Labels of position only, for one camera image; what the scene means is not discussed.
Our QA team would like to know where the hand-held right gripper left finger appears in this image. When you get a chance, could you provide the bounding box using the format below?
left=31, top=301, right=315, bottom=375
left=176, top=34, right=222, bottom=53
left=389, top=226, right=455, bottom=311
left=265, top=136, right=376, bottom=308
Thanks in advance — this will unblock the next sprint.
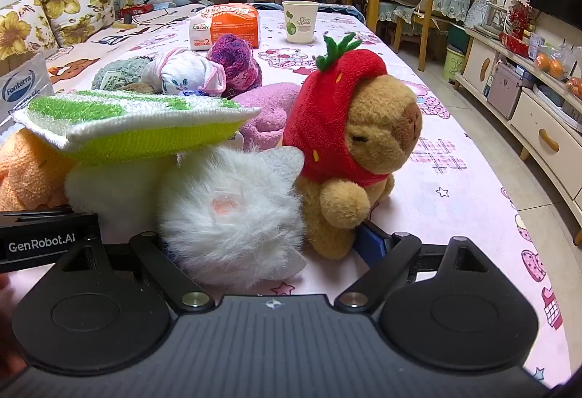
left=55, top=232, right=215, bottom=313

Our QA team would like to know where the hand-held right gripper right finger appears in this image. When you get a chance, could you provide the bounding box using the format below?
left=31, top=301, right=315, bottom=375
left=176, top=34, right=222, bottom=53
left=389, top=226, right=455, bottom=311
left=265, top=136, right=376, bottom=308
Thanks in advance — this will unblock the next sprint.
left=335, top=220, right=494, bottom=313

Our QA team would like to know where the orange plush toy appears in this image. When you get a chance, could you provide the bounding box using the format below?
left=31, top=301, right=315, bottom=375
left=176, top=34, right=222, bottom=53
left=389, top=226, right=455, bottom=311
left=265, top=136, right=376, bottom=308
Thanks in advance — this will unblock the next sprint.
left=0, top=127, right=76, bottom=212

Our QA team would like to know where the white fluffy plush toy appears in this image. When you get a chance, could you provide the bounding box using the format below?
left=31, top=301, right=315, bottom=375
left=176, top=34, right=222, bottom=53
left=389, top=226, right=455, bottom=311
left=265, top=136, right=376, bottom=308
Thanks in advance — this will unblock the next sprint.
left=64, top=143, right=307, bottom=290

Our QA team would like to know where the beige sock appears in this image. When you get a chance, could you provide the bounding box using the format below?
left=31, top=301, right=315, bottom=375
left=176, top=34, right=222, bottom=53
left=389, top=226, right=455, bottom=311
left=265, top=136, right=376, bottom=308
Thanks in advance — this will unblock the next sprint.
left=283, top=33, right=423, bottom=260

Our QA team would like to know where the green and white scrub cloth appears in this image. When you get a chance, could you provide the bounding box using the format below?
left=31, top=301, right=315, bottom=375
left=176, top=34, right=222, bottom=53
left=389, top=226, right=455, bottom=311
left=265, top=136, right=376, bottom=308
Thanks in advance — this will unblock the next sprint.
left=13, top=89, right=261, bottom=164

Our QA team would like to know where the cardboard box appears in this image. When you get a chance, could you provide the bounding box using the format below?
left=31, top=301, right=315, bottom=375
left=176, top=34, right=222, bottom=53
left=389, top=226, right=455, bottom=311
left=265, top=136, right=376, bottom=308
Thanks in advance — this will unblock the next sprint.
left=0, top=50, right=57, bottom=130

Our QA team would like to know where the lilac plush toy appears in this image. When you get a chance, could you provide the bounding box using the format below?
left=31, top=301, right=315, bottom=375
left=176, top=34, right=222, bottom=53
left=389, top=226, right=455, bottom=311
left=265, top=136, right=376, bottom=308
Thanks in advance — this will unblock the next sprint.
left=232, top=82, right=303, bottom=152

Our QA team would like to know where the teal fuzzy sock ball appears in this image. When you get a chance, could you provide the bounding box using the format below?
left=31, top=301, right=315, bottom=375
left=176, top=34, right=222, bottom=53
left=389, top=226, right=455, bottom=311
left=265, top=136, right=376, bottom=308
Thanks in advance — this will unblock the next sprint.
left=91, top=56, right=158, bottom=90

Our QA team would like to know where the white and pink sock bundle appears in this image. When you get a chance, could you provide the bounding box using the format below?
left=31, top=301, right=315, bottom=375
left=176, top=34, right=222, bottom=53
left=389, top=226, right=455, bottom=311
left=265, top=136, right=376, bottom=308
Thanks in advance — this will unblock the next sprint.
left=141, top=48, right=227, bottom=97

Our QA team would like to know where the purple knitted sock ball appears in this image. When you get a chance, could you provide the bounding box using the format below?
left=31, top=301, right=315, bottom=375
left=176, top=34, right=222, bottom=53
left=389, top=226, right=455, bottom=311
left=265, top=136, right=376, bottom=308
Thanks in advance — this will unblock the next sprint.
left=207, top=33, right=263, bottom=99

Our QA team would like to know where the green waste bin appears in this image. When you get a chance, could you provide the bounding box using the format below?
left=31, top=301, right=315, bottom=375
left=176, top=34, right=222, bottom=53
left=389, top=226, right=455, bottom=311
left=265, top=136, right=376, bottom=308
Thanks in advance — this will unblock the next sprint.
left=443, top=45, right=467, bottom=83

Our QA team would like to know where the yellow floral cushion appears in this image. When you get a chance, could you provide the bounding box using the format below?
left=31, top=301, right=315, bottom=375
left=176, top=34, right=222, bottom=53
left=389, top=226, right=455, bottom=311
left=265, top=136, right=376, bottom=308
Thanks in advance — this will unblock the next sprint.
left=43, top=0, right=116, bottom=46
left=0, top=6, right=46, bottom=60

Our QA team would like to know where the cream cabinet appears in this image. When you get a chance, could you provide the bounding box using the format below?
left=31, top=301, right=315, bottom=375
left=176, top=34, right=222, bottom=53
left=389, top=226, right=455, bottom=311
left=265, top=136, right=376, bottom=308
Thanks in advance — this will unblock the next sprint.
left=455, top=27, right=582, bottom=244

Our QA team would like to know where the silver case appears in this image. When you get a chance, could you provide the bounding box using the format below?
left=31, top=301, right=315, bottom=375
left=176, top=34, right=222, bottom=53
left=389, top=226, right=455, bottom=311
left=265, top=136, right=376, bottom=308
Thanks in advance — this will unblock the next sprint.
left=486, top=61, right=535, bottom=119

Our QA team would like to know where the wooden chair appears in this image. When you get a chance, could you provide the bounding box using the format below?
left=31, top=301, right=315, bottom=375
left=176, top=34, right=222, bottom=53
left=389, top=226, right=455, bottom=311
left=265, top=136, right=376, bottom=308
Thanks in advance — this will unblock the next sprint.
left=391, top=0, right=478, bottom=71

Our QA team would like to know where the paper cup with green print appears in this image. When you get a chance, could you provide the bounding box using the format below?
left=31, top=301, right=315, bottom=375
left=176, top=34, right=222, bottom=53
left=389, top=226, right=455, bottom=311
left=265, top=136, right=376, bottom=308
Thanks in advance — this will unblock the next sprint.
left=282, top=0, right=320, bottom=45

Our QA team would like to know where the orange and white snack bag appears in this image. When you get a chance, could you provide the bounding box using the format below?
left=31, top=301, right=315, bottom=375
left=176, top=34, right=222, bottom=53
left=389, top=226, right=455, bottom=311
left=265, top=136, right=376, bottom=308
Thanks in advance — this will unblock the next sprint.
left=188, top=4, right=260, bottom=52

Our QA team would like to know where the red tin box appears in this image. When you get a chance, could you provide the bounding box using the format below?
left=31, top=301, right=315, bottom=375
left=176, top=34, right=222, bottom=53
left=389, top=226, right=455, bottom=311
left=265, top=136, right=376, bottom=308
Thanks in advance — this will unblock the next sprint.
left=500, top=32, right=530, bottom=57

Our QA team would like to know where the bag of oranges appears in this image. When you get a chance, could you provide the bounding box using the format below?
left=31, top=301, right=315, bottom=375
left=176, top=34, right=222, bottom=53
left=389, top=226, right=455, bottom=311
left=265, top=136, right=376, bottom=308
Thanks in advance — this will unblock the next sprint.
left=533, top=44, right=574, bottom=80

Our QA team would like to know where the red berry decoration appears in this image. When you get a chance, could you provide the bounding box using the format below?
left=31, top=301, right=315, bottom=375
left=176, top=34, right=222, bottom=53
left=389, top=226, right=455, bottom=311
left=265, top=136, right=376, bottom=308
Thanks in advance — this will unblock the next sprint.
left=509, top=0, right=535, bottom=39

